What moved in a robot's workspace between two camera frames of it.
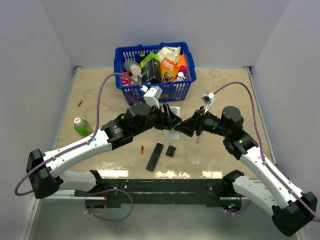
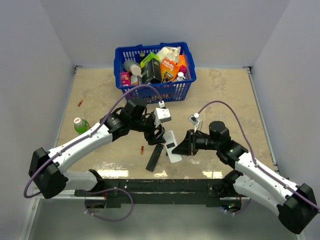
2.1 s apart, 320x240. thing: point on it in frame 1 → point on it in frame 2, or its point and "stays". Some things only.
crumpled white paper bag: [172, 53] stays
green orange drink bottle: [82, 127] stays
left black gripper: [168, 120] → [153, 138]
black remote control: [155, 155] stays
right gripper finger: [190, 121] → [185, 146]
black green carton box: [150, 66] stays
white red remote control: [173, 134] → [170, 143]
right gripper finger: [186, 127] → [182, 148]
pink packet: [125, 81] stays
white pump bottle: [180, 76] stays
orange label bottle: [136, 78] stays
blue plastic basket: [169, 65] stays
